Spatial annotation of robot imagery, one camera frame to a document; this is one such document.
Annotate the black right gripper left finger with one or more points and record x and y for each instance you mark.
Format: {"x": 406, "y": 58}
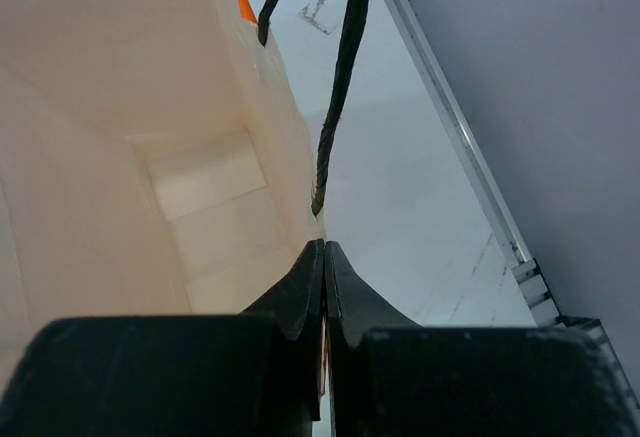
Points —
{"x": 256, "y": 373}

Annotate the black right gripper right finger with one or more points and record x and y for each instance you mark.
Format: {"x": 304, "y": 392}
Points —
{"x": 392, "y": 377}

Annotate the orange paper bag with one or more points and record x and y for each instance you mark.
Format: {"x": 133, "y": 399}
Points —
{"x": 153, "y": 160}

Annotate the aluminium table edge rail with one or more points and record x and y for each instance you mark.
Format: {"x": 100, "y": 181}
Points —
{"x": 518, "y": 258}

